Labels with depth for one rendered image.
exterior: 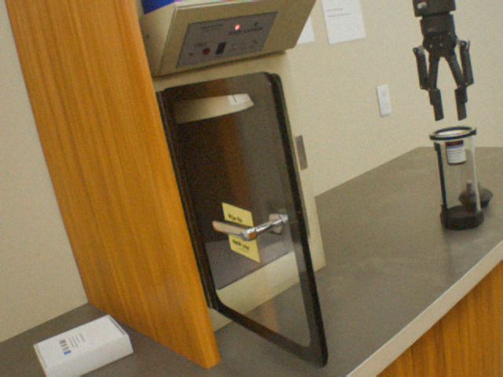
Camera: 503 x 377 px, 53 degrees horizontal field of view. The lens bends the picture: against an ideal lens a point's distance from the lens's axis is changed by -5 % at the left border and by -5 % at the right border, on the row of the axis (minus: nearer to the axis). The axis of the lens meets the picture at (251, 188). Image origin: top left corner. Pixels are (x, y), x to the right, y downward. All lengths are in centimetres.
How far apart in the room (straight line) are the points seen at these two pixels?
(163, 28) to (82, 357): 57
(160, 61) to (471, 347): 86
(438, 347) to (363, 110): 109
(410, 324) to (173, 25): 61
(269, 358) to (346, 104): 118
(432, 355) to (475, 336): 18
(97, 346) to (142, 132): 41
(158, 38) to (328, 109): 105
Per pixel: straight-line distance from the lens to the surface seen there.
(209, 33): 87
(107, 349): 99
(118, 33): 78
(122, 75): 79
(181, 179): 89
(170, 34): 82
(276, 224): 67
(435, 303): 97
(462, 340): 117
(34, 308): 130
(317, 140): 176
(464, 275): 106
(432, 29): 120
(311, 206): 112
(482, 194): 140
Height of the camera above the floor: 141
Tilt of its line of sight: 14 degrees down
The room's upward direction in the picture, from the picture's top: 12 degrees counter-clockwise
